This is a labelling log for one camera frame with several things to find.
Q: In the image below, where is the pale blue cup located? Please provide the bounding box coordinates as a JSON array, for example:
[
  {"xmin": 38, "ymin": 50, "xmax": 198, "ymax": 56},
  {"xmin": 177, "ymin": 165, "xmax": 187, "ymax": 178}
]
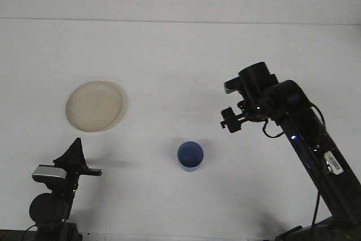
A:
[{"xmin": 177, "ymin": 141, "xmax": 204, "ymax": 173}]

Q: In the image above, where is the pale round plate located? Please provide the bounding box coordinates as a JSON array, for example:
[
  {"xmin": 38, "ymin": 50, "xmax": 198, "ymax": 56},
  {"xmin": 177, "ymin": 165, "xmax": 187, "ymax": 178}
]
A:
[{"xmin": 65, "ymin": 80, "xmax": 127, "ymax": 133}]

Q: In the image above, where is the dark brown base platform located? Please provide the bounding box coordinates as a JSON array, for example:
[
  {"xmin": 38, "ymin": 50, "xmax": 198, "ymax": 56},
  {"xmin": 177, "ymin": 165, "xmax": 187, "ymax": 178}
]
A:
[{"xmin": 0, "ymin": 228, "xmax": 37, "ymax": 241}]

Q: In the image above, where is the grey gripper camera box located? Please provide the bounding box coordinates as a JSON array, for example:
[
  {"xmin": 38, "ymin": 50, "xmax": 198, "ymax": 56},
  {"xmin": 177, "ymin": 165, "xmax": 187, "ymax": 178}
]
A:
[
  {"xmin": 224, "ymin": 78, "xmax": 241, "ymax": 95},
  {"xmin": 32, "ymin": 164, "xmax": 69, "ymax": 182}
]

